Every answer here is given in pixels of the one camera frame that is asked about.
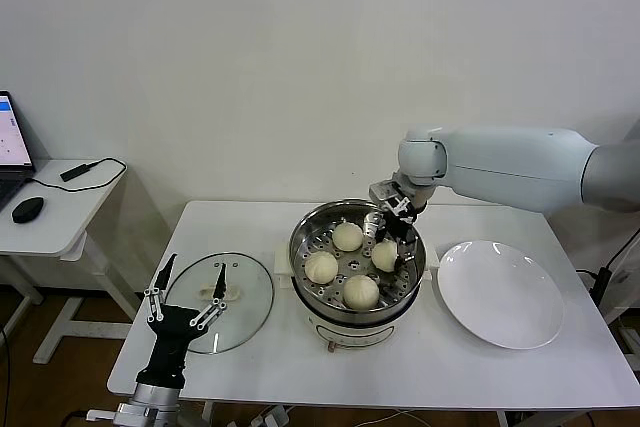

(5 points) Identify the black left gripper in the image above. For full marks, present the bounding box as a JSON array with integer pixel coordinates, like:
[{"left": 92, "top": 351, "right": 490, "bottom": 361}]
[{"left": 135, "top": 252, "right": 228, "bottom": 389}]

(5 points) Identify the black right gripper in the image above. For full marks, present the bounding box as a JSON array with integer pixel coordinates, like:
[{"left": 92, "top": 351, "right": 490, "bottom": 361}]
[{"left": 360, "top": 206, "right": 420, "bottom": 273}]

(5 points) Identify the white steamed baozi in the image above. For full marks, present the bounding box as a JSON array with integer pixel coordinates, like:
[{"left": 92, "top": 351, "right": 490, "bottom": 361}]
[
  {"left": 332, "top": 221, "right": 365, "bottom": 253},
  {"left": 304, "top": 250, "right": 340, "bottom": 285},
  {"left": 370, "top": 240, "right": 401, "bottom": 273},
  {"left": 342, "top": 274, "right": 380, "bottom": 311}
]

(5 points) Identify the round glass lid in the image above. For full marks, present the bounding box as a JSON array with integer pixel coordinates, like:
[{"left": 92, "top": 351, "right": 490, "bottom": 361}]
[{"left": 163, "top": 252, "right": 275, "bottom": 356}]

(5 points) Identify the stainless steel steamer basket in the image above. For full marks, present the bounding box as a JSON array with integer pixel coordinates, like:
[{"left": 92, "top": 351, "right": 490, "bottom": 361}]
[{"left": 288, "top": 199, "right": 427, "bottom": 317}]

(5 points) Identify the stainless steel steamer pot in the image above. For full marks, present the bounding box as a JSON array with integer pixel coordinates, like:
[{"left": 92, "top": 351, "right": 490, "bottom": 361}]
[{"left": 272, "top": 239, "right": 441, "bottom": 353}]

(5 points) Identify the white round plate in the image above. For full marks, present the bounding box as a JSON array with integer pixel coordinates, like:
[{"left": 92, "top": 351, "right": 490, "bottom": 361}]
[{"left": 435, "top": 240, "right": 565, "bottom": 351}]

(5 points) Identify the white side desk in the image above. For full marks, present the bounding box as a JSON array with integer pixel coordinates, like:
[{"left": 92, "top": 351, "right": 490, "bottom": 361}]
[{"left": 0, "top": 159, "right": 144, "bottom": 366}]

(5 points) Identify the black rectangular adapter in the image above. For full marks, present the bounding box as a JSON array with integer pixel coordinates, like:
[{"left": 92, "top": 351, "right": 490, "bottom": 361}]
[{"left": 58, "top": 162, "right": 99, "bottom": 184}]

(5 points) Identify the white power strip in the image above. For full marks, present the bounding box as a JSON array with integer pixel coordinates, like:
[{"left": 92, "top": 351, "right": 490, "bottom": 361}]
[{"left": 251, "top": 404, "right": 292, "bottom": 427}]

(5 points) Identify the black computer mouse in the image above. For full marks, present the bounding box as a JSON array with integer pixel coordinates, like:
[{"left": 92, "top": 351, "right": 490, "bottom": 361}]
[{"left": 10, "top": 196, "right": 45, "bottom": 225}]

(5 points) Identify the black laptop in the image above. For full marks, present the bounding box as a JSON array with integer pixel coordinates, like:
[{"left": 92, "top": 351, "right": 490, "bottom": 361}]
[{"left": 0, "top": 90, "right": 36, "bottom": 212}]

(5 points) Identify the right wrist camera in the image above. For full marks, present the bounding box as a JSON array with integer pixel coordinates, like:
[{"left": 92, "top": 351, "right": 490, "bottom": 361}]
[{"left": 368, "top": 180, "right": 402, "bottom": 211}]

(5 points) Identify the thin black cable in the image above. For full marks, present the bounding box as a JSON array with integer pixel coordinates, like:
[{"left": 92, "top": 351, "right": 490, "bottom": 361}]
[{"left": 24, "top": 157, "right": 127, "bottom": 194}]

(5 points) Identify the white floor cable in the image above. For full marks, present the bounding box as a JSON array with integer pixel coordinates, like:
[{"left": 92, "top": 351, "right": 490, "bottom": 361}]
[{"left": 349, "top": 409, "right": 417, "bottom": 427}]

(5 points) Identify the black power cable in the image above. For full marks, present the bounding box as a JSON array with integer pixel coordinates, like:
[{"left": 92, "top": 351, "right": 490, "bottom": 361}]
[{"left": 574, "top": 226, "right": 640, "bottom": 306}]

